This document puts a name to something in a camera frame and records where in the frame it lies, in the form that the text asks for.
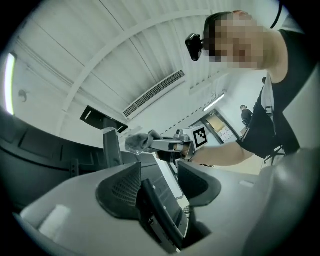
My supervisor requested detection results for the grey cloth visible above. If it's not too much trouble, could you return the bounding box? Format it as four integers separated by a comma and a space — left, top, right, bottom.
124, 129, 165, 155

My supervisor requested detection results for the long white ceiling vent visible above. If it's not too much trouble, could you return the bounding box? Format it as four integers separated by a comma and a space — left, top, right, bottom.
122, 69, 186, 118

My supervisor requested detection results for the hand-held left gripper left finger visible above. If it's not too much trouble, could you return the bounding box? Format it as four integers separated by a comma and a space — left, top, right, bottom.
19, 161, 177, 256

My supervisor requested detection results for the black t-shirt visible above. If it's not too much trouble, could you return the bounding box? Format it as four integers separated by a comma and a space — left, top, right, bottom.
236, 29, 307, 161

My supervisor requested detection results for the black TV stand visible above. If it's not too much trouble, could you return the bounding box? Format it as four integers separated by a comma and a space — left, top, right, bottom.
79, 105, 191, 252

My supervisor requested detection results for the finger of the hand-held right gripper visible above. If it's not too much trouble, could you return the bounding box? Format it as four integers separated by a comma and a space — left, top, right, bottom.
149, 138, 176, 153

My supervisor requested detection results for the person's head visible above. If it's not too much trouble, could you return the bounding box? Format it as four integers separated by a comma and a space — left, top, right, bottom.
203, 9, 288, 83

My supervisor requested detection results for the person's right forearm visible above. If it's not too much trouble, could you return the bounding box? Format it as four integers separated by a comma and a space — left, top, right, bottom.
186, 139, 253, 168

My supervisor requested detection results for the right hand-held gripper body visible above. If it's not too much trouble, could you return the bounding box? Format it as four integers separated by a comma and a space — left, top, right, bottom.
156, 124, 209, 163

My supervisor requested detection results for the black head camera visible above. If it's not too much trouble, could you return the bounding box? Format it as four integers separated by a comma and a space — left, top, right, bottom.
184, 33, 205, 62

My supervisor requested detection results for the long ceiling light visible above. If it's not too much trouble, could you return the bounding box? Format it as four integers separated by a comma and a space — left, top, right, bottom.
201, 91, 227, 113
4, 52, 18, 116

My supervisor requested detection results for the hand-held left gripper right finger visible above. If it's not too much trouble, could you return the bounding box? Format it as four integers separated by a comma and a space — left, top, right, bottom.
177, 161, 263, 256

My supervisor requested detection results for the grey shoulder strap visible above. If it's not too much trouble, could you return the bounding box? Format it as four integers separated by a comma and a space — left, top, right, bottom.
261, 73, 275, 116

